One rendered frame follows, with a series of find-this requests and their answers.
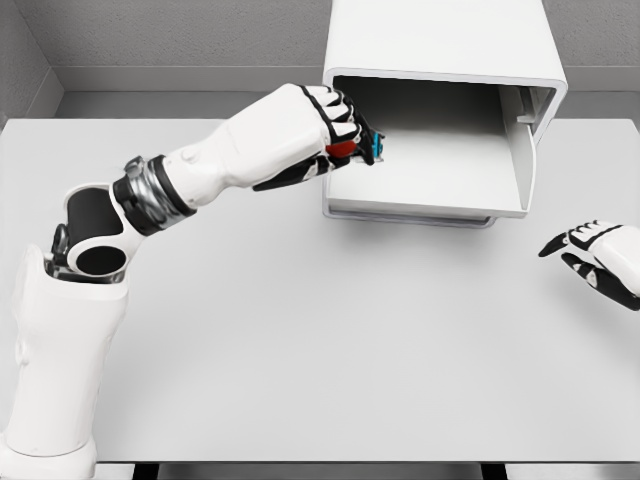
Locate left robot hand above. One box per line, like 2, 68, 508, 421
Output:
226, 83, 375, 193

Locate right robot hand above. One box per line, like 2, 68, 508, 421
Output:
537, 219, 640, 312

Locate load switch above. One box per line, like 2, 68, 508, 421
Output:
325, 129, 387, 170

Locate white cabinet drawer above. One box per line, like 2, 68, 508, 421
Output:
322, 119, 537, 229

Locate white tabletop storage cabinet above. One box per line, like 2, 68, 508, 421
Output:
322, 0, 569, 151

